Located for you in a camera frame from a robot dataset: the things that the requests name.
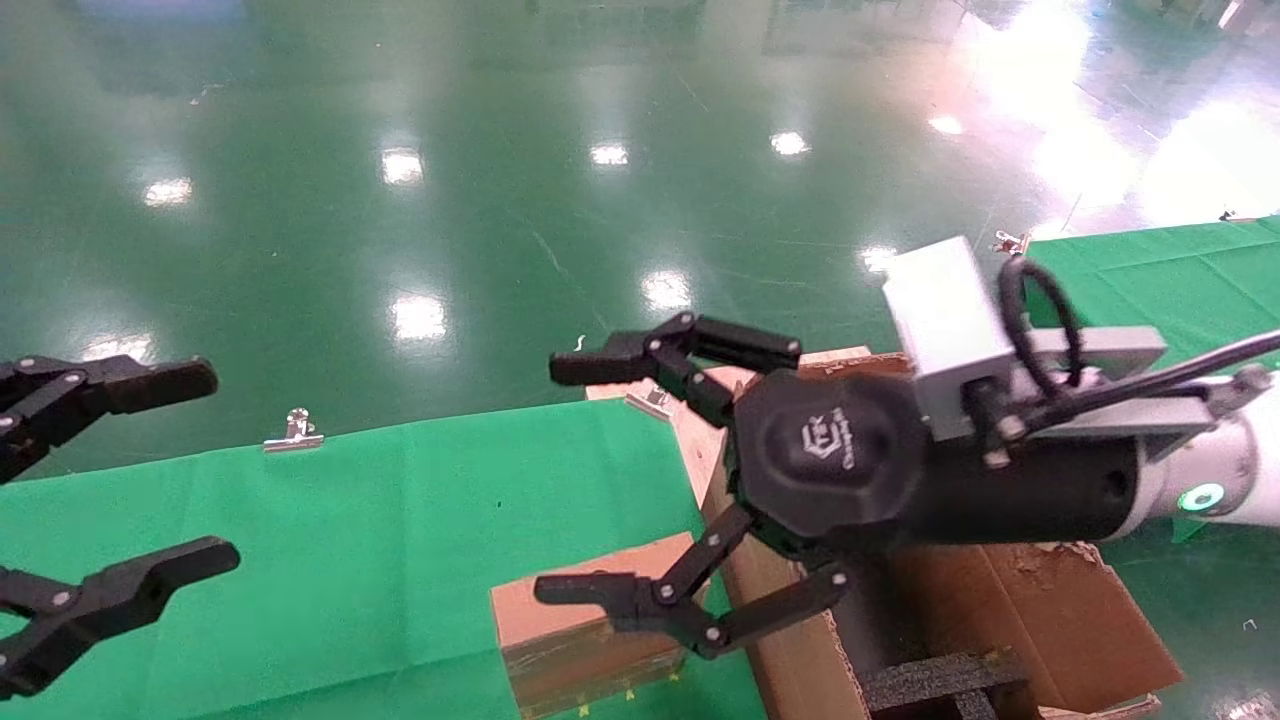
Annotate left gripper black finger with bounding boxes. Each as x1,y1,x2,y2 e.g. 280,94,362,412
0,355,219,483
0,537,241,701

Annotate black foam insert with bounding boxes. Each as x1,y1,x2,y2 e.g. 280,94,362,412
860,650,1033,720

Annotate green tablecloth with yellow marks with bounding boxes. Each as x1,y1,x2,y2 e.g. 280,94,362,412
0,400,771,720

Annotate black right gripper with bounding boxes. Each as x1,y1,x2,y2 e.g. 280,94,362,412
533,312,1143,661

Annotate small brown cardboard box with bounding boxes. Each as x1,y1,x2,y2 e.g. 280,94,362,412
490,530,723,719

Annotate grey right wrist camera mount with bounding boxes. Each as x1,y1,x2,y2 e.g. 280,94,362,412
882,237,1169,446

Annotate large open cardboard carton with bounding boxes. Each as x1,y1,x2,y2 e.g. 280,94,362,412
585,345,1186,720

